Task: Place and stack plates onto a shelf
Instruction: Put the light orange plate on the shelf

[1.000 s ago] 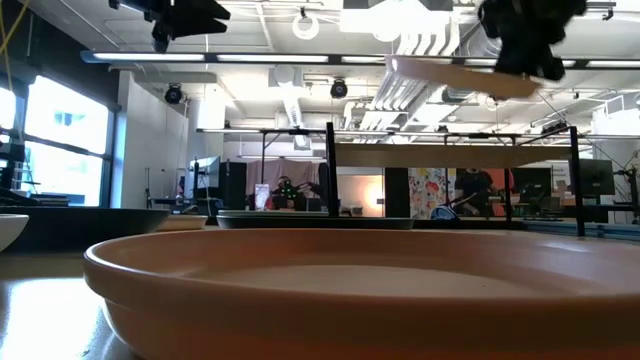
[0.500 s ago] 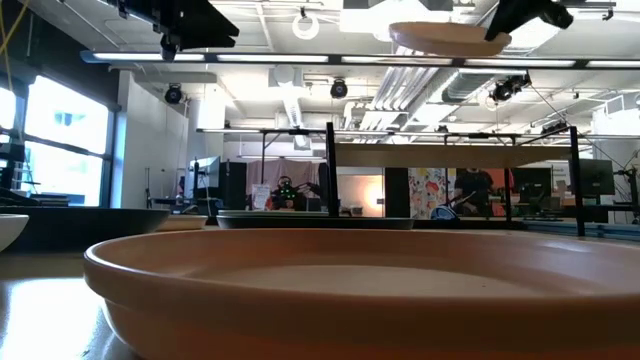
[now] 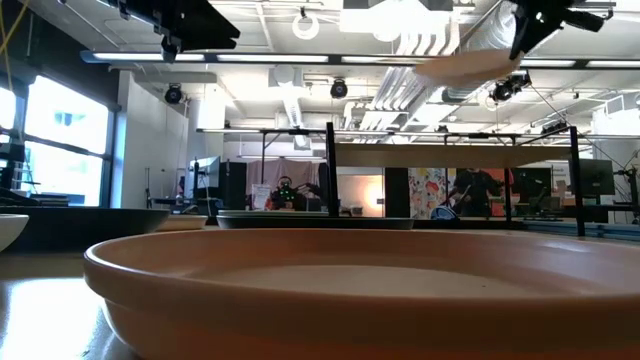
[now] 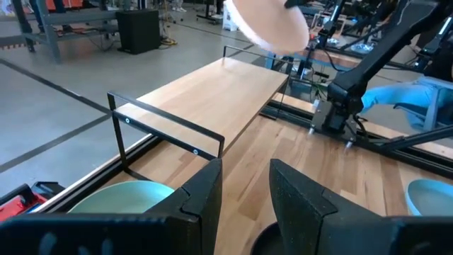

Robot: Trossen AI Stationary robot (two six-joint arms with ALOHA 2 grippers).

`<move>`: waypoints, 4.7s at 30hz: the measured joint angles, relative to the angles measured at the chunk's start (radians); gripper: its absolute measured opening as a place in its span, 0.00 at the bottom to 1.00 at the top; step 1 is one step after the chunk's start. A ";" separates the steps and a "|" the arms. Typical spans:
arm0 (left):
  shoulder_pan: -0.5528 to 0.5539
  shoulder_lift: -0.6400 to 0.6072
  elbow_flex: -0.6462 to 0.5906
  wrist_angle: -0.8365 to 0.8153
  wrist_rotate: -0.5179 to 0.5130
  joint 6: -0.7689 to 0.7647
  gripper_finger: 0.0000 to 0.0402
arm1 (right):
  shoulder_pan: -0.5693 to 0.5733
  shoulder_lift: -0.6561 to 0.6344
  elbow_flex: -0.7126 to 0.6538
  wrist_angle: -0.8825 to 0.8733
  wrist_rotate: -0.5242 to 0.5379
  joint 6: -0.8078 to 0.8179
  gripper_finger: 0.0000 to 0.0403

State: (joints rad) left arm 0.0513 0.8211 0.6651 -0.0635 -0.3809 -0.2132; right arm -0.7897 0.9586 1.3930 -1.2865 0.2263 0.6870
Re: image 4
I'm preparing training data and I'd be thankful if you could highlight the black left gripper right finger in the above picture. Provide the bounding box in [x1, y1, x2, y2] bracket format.
[269, 158, 387, 255]

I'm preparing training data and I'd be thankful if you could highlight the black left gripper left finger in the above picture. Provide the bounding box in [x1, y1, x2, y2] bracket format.
[144, 157, 224, 255]

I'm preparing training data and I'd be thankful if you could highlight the pink plate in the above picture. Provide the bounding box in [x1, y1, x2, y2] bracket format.
[223, 0, 311, 56]

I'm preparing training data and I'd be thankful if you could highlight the dark teal plate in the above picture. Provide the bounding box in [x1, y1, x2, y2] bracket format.
[250, 221, 286, 255]

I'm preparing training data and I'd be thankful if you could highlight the sage green plate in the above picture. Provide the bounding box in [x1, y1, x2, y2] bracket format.
[68, 180, 176, 215]

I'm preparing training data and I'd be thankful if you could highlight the light blue plate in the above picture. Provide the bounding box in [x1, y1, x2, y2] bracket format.
[404, 178, 453, 217]

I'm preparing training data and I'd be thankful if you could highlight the background workstation table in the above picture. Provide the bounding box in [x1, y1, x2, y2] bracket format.
[264, 47, 422, 72]

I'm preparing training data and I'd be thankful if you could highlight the white box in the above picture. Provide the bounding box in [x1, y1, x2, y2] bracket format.
[222, 2, 239, 33]

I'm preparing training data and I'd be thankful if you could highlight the black cabinet box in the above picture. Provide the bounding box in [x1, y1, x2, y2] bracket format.
[115, 8, 161, 55]

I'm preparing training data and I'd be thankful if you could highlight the grey metal stand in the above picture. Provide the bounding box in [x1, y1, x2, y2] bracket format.
[422, 76, 453, 132]

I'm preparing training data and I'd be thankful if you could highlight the red and black tool case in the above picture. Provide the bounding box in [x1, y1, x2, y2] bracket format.
[0, 181, 67, 223]

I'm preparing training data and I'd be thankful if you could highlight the grey metal rack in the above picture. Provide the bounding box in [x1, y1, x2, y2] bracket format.
[10, 0, 121, 64]

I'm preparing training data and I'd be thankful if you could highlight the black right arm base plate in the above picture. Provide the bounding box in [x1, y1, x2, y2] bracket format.
[306, 98, 357, 145]

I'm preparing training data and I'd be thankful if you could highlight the black table edge rail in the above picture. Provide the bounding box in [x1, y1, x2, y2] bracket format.
[33, 133, 164, 214]

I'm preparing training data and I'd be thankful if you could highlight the wooden shelf with black frame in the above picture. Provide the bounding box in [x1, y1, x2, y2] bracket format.
[107, 45, 295, 182]

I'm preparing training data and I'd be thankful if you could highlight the yellow cable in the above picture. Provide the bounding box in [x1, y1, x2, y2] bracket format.
[159, 33, 178, 47]

